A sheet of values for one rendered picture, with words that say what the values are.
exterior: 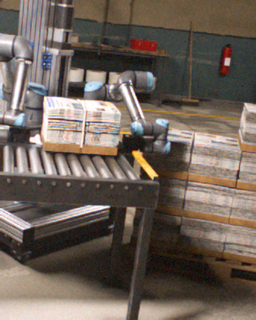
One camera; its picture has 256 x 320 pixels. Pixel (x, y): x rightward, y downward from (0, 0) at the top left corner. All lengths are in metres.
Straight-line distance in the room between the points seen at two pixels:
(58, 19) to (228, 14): 7.16
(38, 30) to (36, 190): 1.36
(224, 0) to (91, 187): 8.19
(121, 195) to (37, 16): 1.47
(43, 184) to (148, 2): 7.74
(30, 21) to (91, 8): 6.21
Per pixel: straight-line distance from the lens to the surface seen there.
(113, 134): 2.83
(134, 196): 2.51
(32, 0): 3.58
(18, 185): 2.43
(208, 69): 10.38
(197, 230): 3.43
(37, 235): 3.42
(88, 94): 3.64
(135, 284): 2.71
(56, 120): 2.77
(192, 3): 10.18
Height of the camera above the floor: 1.55
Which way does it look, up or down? 14 degrees down
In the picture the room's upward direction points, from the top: 7 degrees clockwise
